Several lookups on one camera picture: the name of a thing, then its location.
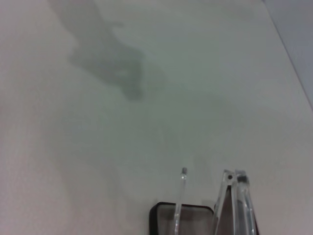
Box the black glasses case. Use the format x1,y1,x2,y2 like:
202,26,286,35
149,202,259,235

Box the clear transparent glasses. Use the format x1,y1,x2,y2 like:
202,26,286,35
173,167,258,235

